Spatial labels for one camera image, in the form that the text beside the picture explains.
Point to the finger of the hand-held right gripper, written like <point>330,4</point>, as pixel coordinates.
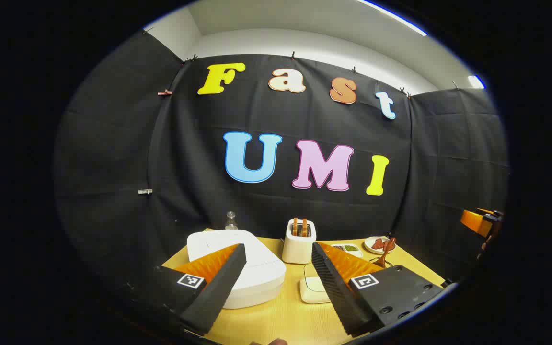
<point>491,212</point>
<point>475,221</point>

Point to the brown wooden spoon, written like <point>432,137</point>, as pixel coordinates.
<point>386,251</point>

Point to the red meat slice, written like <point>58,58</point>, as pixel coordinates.
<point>377,245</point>

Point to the small glass bottle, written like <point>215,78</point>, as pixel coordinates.
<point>231,221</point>

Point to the white toaster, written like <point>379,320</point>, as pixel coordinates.
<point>297,249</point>

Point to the white divided bean dish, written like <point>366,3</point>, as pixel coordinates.
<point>350,248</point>

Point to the white round plate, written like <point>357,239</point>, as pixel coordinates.
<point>369,247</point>

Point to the red cloth clip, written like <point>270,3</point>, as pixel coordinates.
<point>164,92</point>

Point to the clear glass chopstick holder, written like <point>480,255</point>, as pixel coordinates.
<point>377,263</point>

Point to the white rice cooker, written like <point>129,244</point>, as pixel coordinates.
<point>257,268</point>

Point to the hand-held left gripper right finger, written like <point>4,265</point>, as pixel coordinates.
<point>333,287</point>

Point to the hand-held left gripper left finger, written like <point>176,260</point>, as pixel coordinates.
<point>213,292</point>

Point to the toast bread slice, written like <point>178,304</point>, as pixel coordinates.
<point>304,227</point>
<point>295,226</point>

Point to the black backdrop cloth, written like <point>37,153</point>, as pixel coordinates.
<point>185,158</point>

